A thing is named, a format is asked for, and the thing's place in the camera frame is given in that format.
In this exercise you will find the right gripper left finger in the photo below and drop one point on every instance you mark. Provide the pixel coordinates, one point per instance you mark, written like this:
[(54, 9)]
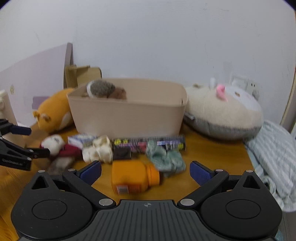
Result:
[(81, 181)]

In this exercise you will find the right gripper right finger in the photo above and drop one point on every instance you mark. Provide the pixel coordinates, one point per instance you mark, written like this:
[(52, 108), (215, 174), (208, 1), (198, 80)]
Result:
[(210, 183)]

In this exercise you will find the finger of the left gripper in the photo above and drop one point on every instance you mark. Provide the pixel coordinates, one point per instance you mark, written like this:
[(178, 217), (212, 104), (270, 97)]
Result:
[(36, 152), (7, 127)]

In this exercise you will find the clear plastic packet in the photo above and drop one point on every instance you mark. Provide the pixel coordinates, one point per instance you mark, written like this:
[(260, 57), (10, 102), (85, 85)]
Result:
[(60, 164)]

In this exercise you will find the green plaid scrunchie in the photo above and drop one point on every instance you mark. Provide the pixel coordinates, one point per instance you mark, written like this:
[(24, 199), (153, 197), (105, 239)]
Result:
[(167, 162)]

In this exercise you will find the white red small plush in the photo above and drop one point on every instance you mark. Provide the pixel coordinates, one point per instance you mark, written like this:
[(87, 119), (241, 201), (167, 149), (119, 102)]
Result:
[(59, 148)]

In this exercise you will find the orange plastic bottle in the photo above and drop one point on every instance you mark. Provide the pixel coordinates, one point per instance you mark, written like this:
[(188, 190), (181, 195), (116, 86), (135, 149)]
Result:
[(130, 177)]

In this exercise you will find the cream white scrunchie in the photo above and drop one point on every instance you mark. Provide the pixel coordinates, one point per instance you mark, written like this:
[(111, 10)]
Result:
[(100, 150)]

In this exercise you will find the lilac headboard panel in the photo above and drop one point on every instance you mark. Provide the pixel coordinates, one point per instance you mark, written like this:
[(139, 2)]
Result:
[(29, 81)]

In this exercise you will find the orange hamster plush toy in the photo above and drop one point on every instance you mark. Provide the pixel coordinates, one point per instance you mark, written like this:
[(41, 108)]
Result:
[(54, 113)]

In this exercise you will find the colourful long flat box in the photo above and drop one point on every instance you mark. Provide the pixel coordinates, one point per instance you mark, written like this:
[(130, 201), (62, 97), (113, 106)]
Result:
[(139, 145)]

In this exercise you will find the white cream round plush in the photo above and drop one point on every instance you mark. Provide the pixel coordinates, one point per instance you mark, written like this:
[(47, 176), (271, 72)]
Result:
[(222, 111)]

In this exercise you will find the striped light blue bedding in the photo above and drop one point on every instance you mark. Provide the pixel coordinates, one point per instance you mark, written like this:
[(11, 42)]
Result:
[(272, 153)]

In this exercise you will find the wooden stand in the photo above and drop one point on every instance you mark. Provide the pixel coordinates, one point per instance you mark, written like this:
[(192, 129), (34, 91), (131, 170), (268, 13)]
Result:
[(75, 76)]

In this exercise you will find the beige plastic storage bin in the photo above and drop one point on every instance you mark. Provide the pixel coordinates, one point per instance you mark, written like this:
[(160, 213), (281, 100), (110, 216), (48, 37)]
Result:
[(153, 108)]

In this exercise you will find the grey hedgehog plush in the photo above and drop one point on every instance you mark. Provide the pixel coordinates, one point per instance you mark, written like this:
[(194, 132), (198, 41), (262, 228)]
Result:
[(99, 89)]

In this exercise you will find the wooden curved frame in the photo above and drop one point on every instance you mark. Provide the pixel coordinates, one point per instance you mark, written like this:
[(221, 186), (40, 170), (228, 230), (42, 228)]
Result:
[(288, 119)]

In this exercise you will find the white wall socket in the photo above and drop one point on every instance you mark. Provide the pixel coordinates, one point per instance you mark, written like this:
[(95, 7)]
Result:
[(246, 84)]

